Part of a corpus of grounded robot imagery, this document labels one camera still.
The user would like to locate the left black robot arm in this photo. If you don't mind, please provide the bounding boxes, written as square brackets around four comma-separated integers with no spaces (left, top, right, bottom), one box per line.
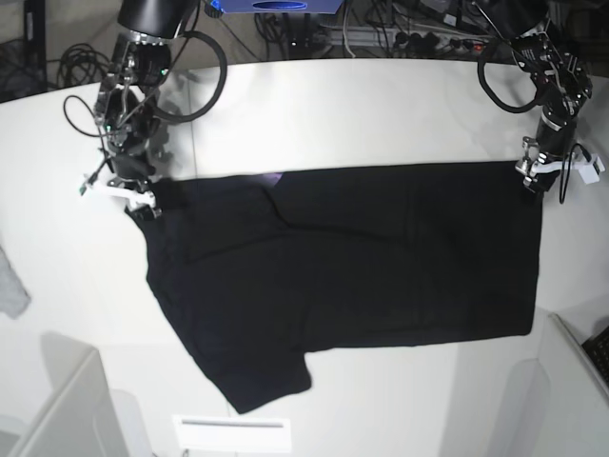
[473,1,593,202]

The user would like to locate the white slotted tray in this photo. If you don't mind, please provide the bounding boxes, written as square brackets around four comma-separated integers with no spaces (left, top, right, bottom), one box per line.
[172,415,292,453]

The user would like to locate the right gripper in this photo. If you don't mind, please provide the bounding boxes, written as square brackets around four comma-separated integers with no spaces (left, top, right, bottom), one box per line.
[99,143,162,221]

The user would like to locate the coiled black cables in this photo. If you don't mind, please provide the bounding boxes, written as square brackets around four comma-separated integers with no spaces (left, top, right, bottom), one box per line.
[55,43,120,89]

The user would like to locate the black keyboard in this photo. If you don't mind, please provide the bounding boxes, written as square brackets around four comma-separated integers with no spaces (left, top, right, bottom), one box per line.
[582,328,609,384]

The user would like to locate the left white partition panel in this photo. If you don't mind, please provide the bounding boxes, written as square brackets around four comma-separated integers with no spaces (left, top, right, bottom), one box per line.
[10,348,129,457]

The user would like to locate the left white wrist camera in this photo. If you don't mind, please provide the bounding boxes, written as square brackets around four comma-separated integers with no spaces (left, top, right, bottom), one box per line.
[577,155,606,185]

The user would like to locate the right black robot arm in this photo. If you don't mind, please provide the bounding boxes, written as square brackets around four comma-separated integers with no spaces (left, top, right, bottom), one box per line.
[88,0,200,219]

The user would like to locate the black T-shirt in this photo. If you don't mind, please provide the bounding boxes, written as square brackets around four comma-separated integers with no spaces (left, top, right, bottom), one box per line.
[131,162,543,414]

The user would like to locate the grey cloth at left edge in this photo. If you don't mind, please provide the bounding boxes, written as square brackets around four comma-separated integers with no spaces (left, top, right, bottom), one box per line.
[0,250,31,319]

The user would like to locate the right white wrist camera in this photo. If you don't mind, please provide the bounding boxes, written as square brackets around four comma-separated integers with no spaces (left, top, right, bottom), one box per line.
[78,175,98,197]

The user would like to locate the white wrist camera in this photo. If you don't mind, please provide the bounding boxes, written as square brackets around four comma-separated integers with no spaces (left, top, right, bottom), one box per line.
[78,175,98,197]
[577,155,606,185]

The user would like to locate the blue box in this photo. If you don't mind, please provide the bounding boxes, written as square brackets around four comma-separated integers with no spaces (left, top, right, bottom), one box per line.
[218,0,344,14]

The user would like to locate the right white partition panel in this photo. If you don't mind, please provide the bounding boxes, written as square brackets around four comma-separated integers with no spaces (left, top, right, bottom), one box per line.
[532,314,608,456]

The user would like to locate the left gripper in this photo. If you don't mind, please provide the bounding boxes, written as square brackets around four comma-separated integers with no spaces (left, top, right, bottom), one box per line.
[516,136,579,193]

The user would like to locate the white partition panel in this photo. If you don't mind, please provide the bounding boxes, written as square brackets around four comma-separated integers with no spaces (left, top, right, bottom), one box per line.
[532,314,608,456]
[10,348,129,457]

